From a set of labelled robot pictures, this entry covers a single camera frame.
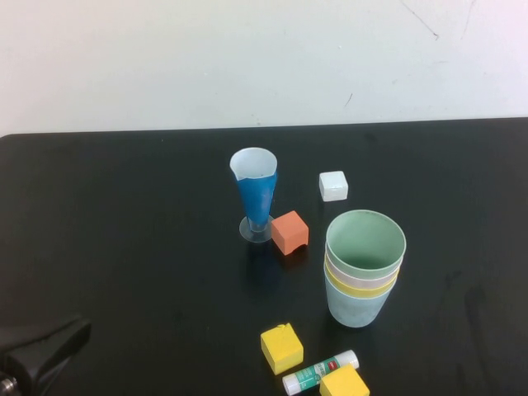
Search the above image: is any green plastic cup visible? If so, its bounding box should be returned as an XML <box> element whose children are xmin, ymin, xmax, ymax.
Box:
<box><xmin>325</xmin><ymin>210</ymin><xmax>408</xmax><ymax>281</ymax></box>

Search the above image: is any white foam cube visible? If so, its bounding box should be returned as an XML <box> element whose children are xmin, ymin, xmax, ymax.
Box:
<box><xmin>318</xmin><ymin>171</ymin><xmax>350</xmax><ymax>202</ymax></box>

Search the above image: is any orange foam cube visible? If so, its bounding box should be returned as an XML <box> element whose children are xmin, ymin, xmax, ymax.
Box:
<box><xmin>271</xmin><ymin>210</ymin><xmax>310</xmax><ymax>256</ymax></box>

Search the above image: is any pink plastic cup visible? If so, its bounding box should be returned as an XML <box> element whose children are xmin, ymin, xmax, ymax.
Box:
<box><xmin>324</xmin><ymin>247</ymin><xmax>403</xmax><ymax>290</ymax></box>

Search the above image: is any yellow plastic cup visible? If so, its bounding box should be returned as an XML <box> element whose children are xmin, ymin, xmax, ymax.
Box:
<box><xmin>324</xmin><ymin>263</ymin><xmax>400</xmax><ymax>299</ymax></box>

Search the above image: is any tall glass with blue paper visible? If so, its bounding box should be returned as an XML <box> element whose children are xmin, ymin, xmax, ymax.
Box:
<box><xmin>229</xmin><ymin>147</ymin><xmax>279</xmax><ymax>243</ymax></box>

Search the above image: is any light blue plastic cup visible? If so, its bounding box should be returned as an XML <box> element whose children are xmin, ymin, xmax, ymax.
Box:
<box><xmin>324</xmin><ymin>274</ymin><xmax>397</xmax><ymax>329</ymax></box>

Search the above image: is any yellow foam cube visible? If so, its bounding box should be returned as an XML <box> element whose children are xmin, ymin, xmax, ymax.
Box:
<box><xmin>260</xmin><ymin>322</ymin><xmax>305</xmax><ymax>375</ymax></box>
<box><xmin>318</xmin><ymin>363</ymin><xmax>370</xmax><ymax>396</ymax></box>

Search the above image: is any white green glue stick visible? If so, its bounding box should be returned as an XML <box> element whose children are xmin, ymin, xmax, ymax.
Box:
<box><xmin>281</xmin><ymin>349</ymin><xmax>360</xmax><ymax>395</ymax></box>

